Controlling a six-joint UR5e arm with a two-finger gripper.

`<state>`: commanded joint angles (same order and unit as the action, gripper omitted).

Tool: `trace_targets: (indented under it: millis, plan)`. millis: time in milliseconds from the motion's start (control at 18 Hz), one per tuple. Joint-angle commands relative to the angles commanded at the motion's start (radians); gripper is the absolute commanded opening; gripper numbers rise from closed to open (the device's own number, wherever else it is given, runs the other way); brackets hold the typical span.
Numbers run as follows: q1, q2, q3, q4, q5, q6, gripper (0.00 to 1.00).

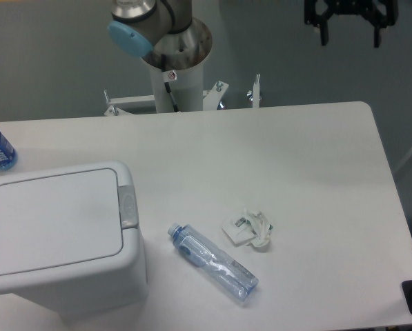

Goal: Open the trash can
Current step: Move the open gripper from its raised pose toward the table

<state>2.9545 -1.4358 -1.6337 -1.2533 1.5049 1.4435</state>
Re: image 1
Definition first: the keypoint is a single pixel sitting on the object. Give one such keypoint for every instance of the white push-button trash can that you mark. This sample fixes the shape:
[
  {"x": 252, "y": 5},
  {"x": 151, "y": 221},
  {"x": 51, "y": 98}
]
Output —
[{"x": 70, "y": 238}]

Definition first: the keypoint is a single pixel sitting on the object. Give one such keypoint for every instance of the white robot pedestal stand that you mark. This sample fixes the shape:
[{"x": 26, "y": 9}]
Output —
[{"x": 173, "y": 91}]

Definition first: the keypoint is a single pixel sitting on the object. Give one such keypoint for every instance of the crumpled white paper wrapper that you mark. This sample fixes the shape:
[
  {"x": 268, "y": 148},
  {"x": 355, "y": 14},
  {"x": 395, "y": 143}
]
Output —
[{"x": 249, "y": 227}]

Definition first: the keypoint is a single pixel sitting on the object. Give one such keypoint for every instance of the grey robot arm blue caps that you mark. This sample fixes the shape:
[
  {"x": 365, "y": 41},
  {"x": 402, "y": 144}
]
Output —
[{"x": 166, "y": 35}]

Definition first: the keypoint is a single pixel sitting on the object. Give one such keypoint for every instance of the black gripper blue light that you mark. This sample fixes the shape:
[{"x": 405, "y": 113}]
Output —
[{"x": 380, "y": 14}]

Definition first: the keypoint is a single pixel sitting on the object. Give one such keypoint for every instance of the empty clear plastic bottle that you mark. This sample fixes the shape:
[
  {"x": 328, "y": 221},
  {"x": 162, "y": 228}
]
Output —
[{"x": 202, "y": 253}]

